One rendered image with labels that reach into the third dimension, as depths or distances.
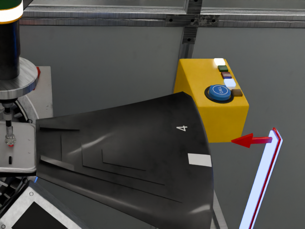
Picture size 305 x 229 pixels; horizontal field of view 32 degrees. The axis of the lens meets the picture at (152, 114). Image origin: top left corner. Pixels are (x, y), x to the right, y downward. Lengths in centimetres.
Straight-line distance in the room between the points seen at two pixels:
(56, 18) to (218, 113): 57
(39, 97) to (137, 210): 70
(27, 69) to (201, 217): 28
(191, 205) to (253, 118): 104
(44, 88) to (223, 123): 51
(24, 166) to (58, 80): 84
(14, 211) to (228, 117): 43
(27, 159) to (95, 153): 8
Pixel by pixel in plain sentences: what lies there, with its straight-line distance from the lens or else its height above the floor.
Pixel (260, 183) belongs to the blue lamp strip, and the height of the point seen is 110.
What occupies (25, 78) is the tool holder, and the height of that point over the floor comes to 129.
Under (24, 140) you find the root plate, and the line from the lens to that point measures 69.
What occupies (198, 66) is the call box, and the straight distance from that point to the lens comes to 107.
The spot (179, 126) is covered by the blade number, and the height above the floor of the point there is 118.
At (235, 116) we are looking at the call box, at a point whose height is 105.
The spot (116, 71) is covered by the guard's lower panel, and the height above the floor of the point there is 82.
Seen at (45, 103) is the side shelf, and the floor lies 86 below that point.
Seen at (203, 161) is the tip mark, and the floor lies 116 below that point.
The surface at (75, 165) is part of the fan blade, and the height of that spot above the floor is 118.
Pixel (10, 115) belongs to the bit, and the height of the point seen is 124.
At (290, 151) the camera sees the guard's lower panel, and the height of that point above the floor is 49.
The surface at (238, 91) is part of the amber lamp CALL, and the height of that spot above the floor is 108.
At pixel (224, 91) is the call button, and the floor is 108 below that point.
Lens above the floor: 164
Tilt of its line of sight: 38 degrees down
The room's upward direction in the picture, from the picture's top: 8 degrees clockwise
